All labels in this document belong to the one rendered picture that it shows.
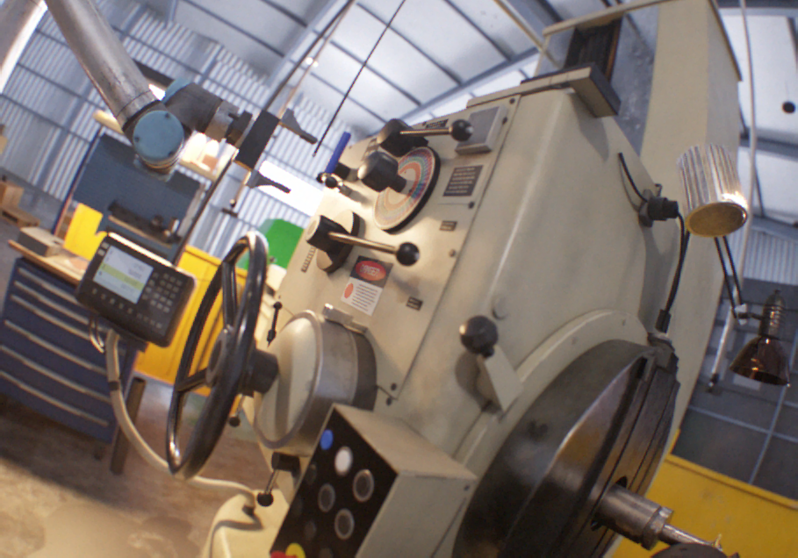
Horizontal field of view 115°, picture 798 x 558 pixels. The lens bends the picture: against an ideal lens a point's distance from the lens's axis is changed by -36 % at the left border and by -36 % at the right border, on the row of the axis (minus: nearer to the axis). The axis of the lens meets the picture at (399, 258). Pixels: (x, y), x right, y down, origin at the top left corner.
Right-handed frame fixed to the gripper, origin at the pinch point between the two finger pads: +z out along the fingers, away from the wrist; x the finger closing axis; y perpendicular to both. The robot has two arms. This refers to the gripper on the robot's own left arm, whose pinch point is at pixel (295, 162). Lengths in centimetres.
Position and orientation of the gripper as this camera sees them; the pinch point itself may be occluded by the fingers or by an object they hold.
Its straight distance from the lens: 93.3
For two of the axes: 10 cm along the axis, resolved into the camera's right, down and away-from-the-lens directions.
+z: 7.6, 4.0, 5.1
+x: -4.0, 9.1, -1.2
